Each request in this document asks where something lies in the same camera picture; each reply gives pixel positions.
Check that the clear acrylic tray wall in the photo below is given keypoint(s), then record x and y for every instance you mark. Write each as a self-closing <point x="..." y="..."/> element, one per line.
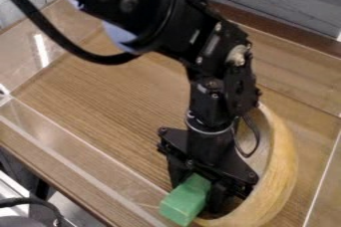
<point x="115" y="194"/>

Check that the green block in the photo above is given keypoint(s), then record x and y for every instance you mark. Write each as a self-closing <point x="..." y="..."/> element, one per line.
<point x="184" y="202"/>

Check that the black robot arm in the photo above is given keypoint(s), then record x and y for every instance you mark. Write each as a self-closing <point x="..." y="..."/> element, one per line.
<point x="187" y="31"/>

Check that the brown wooden bowl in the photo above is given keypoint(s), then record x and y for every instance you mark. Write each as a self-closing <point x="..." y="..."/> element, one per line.
<point x="275" y="163"/>

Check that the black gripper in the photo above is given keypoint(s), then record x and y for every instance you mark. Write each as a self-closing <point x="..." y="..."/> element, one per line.
<point x="207" y="153"/>

